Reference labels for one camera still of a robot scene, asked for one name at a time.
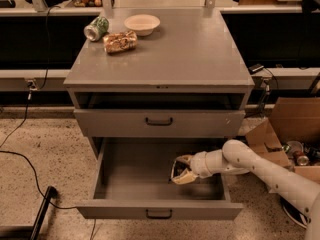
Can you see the green soda can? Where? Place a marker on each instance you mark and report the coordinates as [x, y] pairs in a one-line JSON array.
[[96, 29]]

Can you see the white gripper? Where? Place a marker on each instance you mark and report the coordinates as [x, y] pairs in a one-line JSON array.
[[199, 165]]

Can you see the grey drawer cabinet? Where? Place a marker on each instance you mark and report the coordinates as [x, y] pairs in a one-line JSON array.
[[189, 62]]

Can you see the black and white shoe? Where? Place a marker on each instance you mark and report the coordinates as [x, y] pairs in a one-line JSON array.
[[293, 213]]

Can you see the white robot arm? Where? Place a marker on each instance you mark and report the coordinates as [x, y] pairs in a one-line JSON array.
[[234, 157]]

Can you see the open grey middle drawer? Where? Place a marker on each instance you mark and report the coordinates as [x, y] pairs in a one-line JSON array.
[[133, 182]]

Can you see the black metal stand leg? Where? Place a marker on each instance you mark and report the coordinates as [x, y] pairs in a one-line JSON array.
[[51, 192]]

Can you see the white paper bowl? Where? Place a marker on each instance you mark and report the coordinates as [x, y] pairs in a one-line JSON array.
[[142, 24]]

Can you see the cardboard box with cans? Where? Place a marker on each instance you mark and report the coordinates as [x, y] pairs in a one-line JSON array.
[[291, 119]]

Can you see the small black device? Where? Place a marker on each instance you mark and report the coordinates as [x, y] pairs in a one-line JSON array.
[[255, 68]]

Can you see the brown patterned snack can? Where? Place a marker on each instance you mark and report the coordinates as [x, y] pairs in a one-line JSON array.
[[119, 42]]

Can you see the closed grey top drawer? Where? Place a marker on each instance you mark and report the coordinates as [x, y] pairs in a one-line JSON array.
[[159, 123]]

